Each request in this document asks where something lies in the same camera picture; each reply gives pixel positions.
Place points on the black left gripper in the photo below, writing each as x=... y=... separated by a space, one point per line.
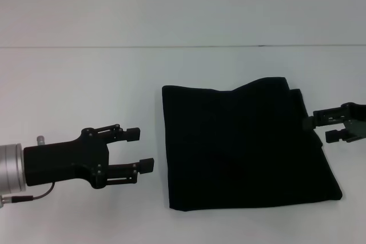
x=63 y=161

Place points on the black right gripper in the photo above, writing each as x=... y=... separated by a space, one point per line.
x=358 y=124

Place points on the black shirt with FREE print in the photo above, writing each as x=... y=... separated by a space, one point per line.
x=243 y=147

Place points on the silver plug on left gripper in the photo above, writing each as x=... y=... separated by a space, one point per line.
x=41 y=140

